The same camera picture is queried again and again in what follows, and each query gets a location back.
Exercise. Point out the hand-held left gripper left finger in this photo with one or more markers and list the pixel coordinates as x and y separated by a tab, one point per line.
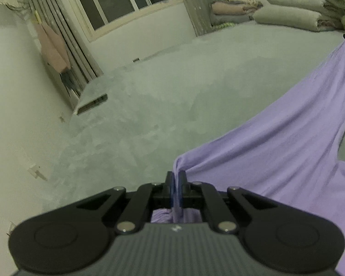
170	185

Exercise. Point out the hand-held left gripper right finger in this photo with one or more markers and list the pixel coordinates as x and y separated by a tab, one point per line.
181	185

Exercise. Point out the purple pants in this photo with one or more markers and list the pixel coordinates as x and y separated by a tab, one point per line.
276	149

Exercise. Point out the large grey folded quilt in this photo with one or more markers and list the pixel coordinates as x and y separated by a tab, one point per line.
293	17

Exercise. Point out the grey bed blanket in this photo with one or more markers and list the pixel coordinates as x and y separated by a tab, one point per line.
175	92

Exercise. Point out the black smartphone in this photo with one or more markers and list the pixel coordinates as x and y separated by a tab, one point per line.
91	104

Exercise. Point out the pink folded blanket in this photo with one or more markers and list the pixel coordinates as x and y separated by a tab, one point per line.
233	8

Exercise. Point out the grey folded blanket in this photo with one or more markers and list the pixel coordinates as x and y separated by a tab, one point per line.
230	19

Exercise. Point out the dark hanging garment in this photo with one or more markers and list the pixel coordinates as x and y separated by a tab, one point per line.
69	80

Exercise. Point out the pink hanging garment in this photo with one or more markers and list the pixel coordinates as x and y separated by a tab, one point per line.
53	49

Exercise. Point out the window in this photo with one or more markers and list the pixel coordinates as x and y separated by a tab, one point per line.
123	3

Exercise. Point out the wall socket with white charger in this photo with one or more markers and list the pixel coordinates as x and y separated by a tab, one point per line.
36	172

